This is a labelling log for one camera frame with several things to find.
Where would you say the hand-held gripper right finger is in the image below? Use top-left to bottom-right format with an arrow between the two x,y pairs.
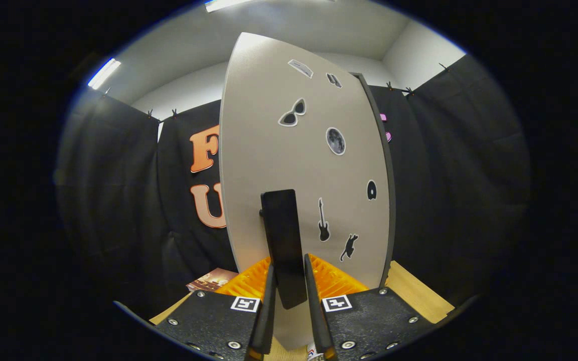
303,253 -> 438,361

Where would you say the black door handle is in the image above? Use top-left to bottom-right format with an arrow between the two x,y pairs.
260,189 -> 309,310

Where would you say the narrow ceiling light strip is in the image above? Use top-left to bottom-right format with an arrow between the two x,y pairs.
87,58 -> 122,91

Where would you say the brown cover book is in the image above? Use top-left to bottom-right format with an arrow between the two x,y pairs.
186,268 -> 239,293

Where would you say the black backdrop cloth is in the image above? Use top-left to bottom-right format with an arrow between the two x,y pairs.
56,53 -> 533,321

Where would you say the light grey shoe cabinet door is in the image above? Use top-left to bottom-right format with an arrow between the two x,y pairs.
219,32 -> 391,351

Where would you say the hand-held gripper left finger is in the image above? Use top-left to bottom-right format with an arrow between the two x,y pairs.
154,257 -> 277,361

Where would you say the row of black cloth clips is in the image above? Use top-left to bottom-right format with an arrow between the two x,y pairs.
146,63 -> 450,121

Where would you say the dark grey shoe cabinet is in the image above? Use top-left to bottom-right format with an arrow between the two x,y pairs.
352,72 -> 397,287

